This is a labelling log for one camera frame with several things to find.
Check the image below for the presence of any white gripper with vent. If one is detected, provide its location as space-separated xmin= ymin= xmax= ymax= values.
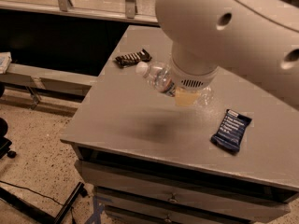
xmin=170 ymin=58 xmax=218 ymax=106

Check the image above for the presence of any clear plastic water bottle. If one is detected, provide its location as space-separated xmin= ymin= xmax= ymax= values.
xmin=135 ymin=62 xmax=213 ymax=106

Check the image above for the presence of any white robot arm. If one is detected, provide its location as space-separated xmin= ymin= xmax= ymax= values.
xmin=155 ymin=0 xmax=299 ymax=108

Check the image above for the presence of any blue snack bar packet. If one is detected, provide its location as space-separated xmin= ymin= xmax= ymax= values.
xmin=210 ymin=109 xmax=251 ymax=153

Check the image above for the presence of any dark chocolate bar wrapper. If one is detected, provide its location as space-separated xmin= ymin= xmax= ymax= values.
xmin=115 ymin=49 xmax=151 ymax=68

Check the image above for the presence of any grey drawer cabinet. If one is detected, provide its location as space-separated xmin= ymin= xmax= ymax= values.
xmin=59 ymin=25 xmax=299 ymax=224

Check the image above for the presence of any grey low bench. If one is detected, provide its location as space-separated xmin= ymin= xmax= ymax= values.
xmin=0 ymin=63 xmax=97 ymax=104

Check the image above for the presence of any white object on bench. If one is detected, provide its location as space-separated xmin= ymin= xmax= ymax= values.
xmin=0 ymin=52 xmax=12 ymax=74

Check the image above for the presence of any black office chair base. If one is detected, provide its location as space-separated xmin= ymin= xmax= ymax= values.
xmin=0 ymin=82 xmax=18 ymax=161

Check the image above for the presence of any black stand leg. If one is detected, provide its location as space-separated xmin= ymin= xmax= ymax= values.
xmin=0 ymin=181 xmax=89 ymax=224

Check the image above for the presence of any metal railing frame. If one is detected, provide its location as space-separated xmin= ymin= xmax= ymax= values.
xmin=0 ymin=0 xmax=158 ymax=26

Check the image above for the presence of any black floor cable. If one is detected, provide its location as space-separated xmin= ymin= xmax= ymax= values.
xmin=0 ymin=179 xmax=65 ymax=207

